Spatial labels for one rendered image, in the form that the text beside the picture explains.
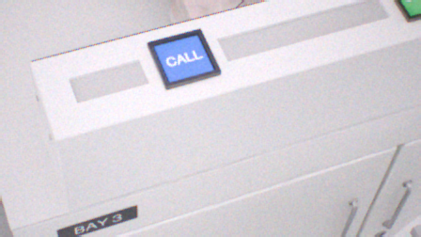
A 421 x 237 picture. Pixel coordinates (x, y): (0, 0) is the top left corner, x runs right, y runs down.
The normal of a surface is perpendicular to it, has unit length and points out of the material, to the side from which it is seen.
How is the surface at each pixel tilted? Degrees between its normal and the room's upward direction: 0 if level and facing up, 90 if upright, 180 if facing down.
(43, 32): 0
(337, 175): 90
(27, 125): 0
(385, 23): 0
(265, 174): 90
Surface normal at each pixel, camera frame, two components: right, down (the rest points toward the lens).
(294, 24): 0.06, -0.55
